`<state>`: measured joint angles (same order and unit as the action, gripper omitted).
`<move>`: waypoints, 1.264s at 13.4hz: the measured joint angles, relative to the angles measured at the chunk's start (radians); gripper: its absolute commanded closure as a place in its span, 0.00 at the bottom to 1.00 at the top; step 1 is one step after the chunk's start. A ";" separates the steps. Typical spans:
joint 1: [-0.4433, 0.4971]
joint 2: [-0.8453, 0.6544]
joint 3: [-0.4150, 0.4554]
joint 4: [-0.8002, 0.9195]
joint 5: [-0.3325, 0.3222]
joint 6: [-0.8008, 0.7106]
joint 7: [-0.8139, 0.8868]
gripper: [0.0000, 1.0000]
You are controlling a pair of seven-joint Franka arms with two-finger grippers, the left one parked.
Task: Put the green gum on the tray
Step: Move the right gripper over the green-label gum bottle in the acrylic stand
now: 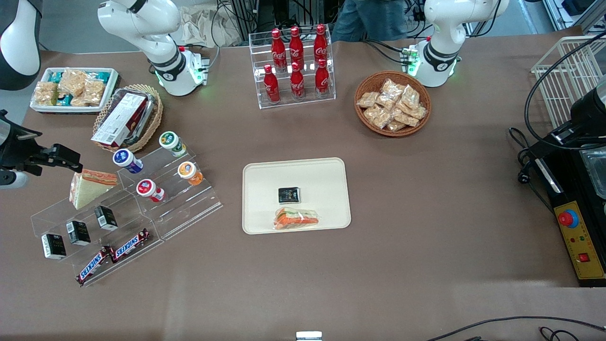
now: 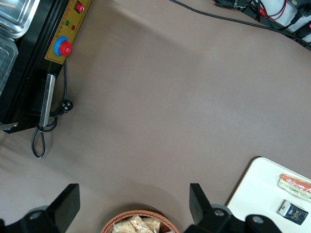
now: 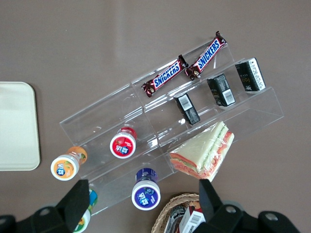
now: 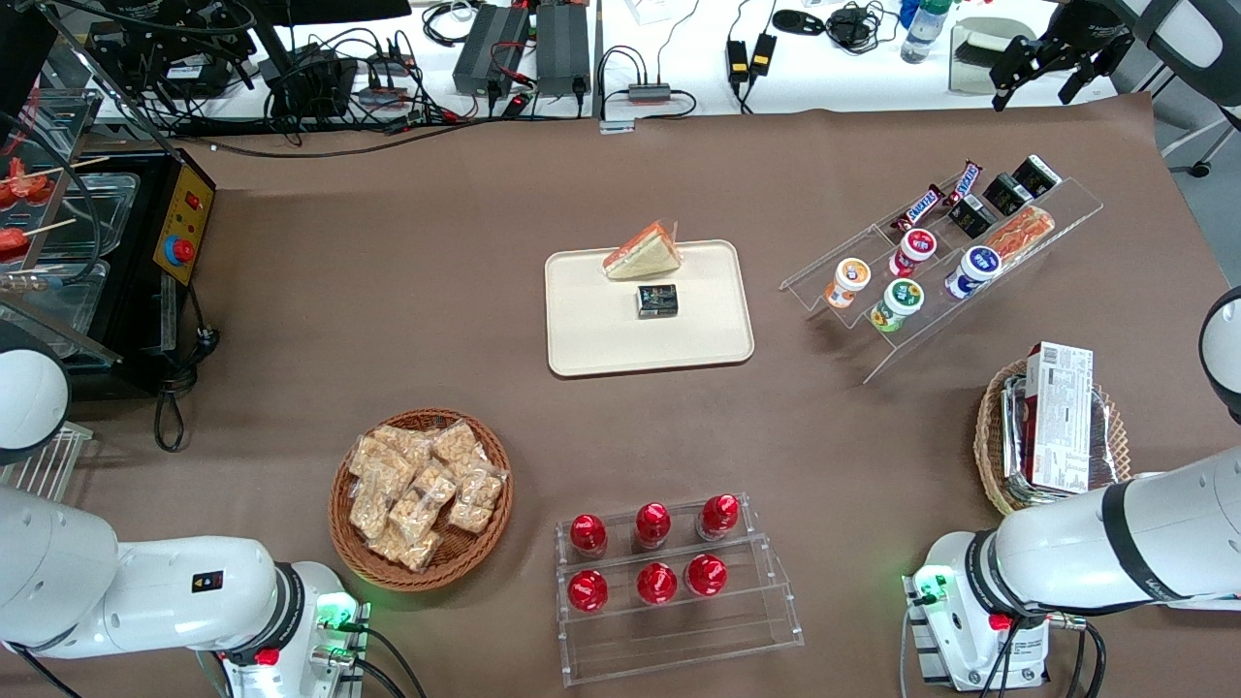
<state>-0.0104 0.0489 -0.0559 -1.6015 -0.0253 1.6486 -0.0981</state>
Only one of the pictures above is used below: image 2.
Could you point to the steel food tray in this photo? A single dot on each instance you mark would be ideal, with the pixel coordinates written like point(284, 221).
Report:
point(17, 14)
point(6, 63)

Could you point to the black control box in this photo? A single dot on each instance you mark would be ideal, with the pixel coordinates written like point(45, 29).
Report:
point(29, 72)

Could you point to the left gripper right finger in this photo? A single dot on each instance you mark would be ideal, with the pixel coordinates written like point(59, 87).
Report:
point(200, 208)

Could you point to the yellow control panel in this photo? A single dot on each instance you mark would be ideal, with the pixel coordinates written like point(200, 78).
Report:
point(69, 31)

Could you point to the silver metal bar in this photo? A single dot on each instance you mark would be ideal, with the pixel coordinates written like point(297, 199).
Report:
point(47, 99)

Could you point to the tan snack pack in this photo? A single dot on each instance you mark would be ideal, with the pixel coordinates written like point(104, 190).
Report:
point(132, 225)
point(152, 223)

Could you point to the beige plastic tray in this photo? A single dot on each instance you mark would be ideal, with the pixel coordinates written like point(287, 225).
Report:
point(257, 194)

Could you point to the wrapped triangle sandwich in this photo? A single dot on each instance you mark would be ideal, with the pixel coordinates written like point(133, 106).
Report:
point(295, 185)

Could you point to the round wicker basket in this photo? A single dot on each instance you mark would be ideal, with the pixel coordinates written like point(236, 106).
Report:
point(114, 221)

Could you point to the red emergency stop button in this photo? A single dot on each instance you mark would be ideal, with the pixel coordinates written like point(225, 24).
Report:
point(63, 47)

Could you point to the small black box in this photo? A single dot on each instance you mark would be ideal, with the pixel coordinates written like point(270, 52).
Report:
point(295, 213)

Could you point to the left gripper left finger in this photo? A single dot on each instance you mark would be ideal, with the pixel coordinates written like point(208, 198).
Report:
point(65, 206)

